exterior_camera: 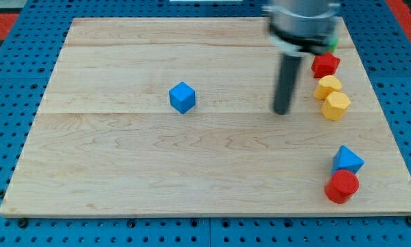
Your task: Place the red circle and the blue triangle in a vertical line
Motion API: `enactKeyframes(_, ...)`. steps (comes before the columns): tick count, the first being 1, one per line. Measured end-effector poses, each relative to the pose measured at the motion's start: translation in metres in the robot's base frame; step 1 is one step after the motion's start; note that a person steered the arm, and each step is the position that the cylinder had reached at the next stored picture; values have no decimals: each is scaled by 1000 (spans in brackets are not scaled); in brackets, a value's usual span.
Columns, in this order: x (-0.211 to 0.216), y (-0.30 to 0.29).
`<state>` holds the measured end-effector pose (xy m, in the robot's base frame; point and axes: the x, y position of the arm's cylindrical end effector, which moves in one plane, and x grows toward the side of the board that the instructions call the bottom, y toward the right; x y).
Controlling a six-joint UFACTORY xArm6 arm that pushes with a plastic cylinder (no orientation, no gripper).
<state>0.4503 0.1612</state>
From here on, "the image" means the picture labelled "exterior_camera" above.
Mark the light wooden board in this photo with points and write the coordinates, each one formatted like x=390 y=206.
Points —
x=106 y=142

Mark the yellow hexagon block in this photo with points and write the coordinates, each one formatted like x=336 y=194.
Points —
x=335 y=106

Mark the blue triangle block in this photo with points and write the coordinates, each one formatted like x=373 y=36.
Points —
x=346 y=159

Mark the blue cube block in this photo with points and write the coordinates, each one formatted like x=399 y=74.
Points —
x=182 y=97

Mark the red star block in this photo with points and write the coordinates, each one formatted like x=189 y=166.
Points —
x=324 y=65

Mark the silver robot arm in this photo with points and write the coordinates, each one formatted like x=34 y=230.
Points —
x=299 y=27

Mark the green block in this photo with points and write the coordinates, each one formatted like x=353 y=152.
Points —
x=333 y=44

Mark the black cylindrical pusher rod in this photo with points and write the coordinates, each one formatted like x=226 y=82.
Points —
x=286 y=80

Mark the yellow heart block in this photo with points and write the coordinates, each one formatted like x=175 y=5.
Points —
x=327 y=85

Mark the red cylinder block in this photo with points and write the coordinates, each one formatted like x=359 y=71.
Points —
x=342 y=185

